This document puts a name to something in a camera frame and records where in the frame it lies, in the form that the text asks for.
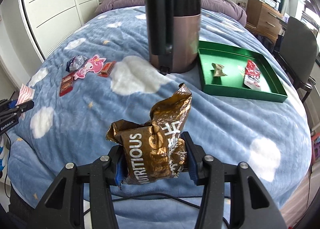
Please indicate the blue silver snack bag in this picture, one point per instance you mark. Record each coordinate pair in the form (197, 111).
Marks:
(74, 64)

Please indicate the purple duvet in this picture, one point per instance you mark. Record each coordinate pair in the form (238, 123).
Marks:
(226, 7)

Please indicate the wooden drawer cabinet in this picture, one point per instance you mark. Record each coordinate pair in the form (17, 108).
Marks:
(263, 20)

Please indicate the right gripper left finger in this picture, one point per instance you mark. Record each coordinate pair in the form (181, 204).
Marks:
(62, 205)

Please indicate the dark grey chair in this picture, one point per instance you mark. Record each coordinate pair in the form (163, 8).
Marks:
(297, 55)

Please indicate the pink cartoon snack bag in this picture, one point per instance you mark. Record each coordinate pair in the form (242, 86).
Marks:
(95, 64)

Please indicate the brown gold snack bag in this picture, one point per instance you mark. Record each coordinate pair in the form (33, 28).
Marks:
(155, 150)

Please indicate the black bronze electric kettle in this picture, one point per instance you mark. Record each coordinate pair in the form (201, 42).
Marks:
(173, 28)

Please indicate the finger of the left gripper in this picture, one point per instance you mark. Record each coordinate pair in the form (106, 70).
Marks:
(7, 104)
(17, 110)

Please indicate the dark red snack packet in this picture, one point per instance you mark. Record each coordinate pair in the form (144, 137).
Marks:
(66, 84)

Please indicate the red white striped packet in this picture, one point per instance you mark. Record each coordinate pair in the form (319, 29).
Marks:
(26, 94)

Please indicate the green tray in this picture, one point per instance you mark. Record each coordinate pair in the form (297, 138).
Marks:
(234, 59)

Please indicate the red clear cake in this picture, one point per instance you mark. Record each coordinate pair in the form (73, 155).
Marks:
(107, 69)

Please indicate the gold wrapped candy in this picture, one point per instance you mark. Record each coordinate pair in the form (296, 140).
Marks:
(218, 70)

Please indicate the white wardrobe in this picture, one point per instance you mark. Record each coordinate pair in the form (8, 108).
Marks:
(52, 21)

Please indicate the red white snack packet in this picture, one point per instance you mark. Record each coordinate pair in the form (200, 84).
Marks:
(252, 76)

